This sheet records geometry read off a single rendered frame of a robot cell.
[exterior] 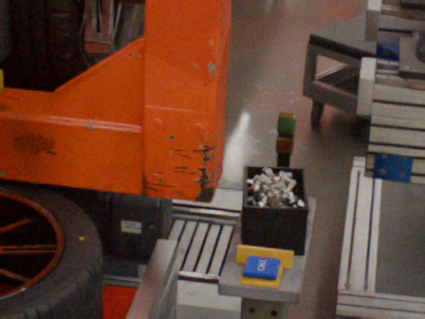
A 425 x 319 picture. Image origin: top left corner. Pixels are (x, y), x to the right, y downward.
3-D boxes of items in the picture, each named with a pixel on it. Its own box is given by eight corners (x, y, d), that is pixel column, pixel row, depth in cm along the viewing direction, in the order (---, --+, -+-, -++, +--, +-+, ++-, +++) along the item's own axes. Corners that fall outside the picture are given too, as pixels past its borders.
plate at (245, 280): (245, 265, 250) (245, 260, 249) (282, 269, 249) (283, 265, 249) (239, 284, 242) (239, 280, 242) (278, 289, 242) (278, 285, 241)
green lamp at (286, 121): (278, 126, 274) (279, 111, 272) (295, 128, 273) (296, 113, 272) (276, 134, 270) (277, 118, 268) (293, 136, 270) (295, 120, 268)
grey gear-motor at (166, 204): (22, 259, 315) (17, 143, 300) (172, 279, 312) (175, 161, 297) (2, 294, 298) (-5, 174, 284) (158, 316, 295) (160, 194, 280)
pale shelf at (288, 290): (246, 200, 282) (247, 189, 281) (316, 208, 281) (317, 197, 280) (217, 294, 244) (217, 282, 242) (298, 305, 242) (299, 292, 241)
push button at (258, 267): (247, 263, 249) (248, 254, 248) (280, 267, 248) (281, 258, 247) (242, 280, 243) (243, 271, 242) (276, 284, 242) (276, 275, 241)
